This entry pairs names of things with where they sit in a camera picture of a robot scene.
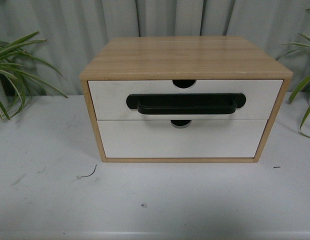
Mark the black drawer handle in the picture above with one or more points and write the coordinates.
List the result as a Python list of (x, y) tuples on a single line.
[(186, 104)]

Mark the white drawer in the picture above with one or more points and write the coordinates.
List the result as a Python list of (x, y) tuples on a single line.
[(109, 97), (199, 139)]

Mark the wooden drawer cabinet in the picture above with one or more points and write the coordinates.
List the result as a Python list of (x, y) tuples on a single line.
[(183, 60)]

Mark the left green spider plant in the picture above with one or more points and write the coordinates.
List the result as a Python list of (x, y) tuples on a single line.
[(15, 72)]

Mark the green spider plant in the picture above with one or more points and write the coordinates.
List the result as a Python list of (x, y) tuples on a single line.
[(15, 72), (300, 46)]

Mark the right green spider plant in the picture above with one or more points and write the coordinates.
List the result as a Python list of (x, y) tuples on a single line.
[(300, 46)]

